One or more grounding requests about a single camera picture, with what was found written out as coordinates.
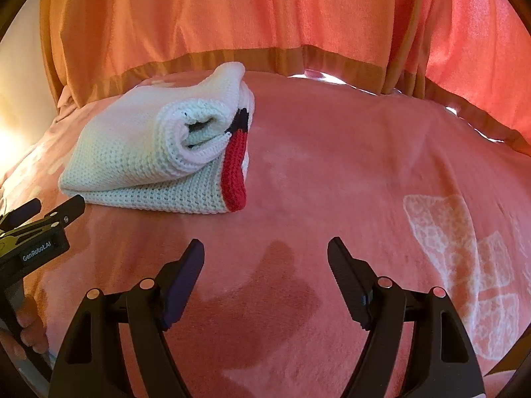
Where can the orange pink curtain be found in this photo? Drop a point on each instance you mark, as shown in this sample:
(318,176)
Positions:
(249,12)

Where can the white knitted sweater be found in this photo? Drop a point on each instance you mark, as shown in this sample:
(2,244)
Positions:
(137,161)

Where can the person's left hand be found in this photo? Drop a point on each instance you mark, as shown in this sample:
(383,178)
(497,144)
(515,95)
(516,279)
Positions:
(33,325)

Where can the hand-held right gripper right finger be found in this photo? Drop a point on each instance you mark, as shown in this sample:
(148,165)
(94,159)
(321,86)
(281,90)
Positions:
(348,288)

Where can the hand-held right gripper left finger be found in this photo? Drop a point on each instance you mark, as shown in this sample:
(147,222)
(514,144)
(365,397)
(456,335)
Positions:
(186,284)

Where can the pink patterned blanket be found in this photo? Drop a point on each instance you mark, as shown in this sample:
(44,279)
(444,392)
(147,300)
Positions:
(332,174)

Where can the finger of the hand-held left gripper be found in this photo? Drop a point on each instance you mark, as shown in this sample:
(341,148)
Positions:
(20,214)
(62,215)

